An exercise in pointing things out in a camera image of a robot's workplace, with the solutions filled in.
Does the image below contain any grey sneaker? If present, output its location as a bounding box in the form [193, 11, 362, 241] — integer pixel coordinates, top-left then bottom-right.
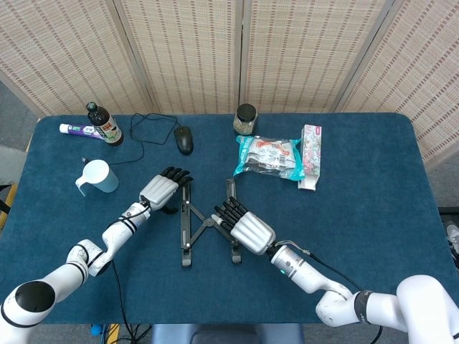
[443, 221, 459, 261]

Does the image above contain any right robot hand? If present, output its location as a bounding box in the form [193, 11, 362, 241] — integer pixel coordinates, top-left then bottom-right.
[211, 196, 277, 256]

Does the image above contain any blue felt table cloth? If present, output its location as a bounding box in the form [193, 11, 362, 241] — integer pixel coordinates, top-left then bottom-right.
[0, 113, 455, 325]

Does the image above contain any black computer mouse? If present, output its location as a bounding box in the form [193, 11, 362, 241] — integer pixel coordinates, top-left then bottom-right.
[174, 126, 195, 156]

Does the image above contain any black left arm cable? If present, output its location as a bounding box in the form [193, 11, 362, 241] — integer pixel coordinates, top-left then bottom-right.
[111, 260, 134, 344]

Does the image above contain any black mouse cable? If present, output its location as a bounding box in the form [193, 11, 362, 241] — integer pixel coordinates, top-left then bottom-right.
[81, 113, 179, 166]

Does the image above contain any black folding stand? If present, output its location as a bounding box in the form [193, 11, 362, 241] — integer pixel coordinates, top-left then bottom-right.
[178, 178, 245, 268]

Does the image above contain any white purple toothpaste tube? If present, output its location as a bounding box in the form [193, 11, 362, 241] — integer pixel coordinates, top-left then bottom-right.
[59, 123, 103, 139]

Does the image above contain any bamboo folding screen panel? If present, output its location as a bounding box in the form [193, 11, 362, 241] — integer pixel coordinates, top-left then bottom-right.
[113, 0, 248, 115]
[0, 0, 161, 118]
[331, 0, 459, 171]
[240, 0, 390, 115]

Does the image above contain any teal snack bag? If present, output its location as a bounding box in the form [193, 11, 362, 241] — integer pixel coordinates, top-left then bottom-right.
[232, 135, 306, 181]

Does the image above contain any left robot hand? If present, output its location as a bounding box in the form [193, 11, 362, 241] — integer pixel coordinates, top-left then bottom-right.
[138, 166, 193, 215]

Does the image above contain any light blue handled cup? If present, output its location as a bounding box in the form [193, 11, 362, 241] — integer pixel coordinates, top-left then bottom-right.
[75, 159, 120, 197]

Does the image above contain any dark tea bottle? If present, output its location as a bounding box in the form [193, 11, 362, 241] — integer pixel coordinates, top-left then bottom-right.
[86, 102, 125, 147]

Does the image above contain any glass jar black lid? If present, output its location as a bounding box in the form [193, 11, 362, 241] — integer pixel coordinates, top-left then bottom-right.
[233, 103, 259, 136]

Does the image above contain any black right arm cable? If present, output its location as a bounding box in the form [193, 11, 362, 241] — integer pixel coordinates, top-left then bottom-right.
[286, 242, 383, 344]

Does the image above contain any floral paper carton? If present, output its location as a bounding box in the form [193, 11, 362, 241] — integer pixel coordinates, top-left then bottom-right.
[298, 124, 323, 192]

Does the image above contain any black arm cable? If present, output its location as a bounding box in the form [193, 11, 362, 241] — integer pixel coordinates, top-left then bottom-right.
[286, 242, 383, 344]
[111, 260, 134, 344]

